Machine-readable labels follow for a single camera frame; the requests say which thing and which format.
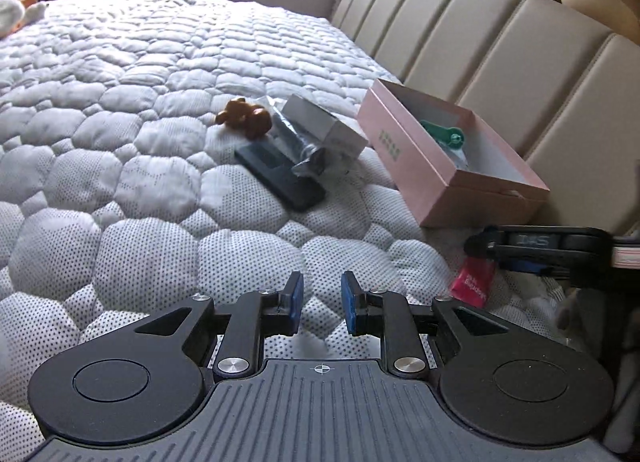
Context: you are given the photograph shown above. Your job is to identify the green plastic tool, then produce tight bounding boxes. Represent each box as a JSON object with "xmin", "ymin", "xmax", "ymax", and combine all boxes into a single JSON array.
[{"xmin": 419, "ymin": 119, "xmax": 465, "ymax": 151}]

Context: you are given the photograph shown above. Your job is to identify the quilted grey mattress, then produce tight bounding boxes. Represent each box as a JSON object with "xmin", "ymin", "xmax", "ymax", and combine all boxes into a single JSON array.
[{"xmin": 0, "ymin": 0, "xmax": 576, "ymax": 462}]

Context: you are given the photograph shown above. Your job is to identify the black rectangular case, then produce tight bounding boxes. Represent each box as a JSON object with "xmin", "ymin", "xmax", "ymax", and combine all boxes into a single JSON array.
[{"xmin": 234, "ymin": 140, "xmax": 326, "ymax": 211}]

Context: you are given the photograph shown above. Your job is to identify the white plush toy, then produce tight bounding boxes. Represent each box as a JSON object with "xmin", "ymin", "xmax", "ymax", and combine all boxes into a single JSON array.
[{"xmin": 0, "ymin": 0, "xmax": 48, "ymax": 39}]

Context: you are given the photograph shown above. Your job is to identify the brown toy figurine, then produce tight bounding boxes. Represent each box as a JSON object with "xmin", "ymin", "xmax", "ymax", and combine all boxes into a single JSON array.
[{"xmin": 215, "ymin": 98, "xmax": 272, "ymax": 140}]

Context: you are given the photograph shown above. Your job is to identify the beige padded headboard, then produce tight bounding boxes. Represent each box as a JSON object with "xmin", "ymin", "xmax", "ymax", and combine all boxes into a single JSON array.
[{"xmin": 332, "ymin": 0, "xmax": 639, "ymax": 233}]

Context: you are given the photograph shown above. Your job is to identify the clear plastic bag item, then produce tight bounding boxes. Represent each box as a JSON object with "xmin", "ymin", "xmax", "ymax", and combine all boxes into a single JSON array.
[{"xmin": 260, "ymin": 96, "xmax": 354, "ymax": 180}]

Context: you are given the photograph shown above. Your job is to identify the white grey small box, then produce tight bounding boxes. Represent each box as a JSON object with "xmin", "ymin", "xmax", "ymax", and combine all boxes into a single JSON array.
[{"xmin": 282, "ymin": 96, "xmax": 369, "ymax": 159}]

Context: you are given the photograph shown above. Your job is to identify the pink cardboard box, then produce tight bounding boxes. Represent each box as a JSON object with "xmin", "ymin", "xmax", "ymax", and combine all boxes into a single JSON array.
[{"xmin": 357, "ymin": 79, "xmax": 549, "ymax": 228}]

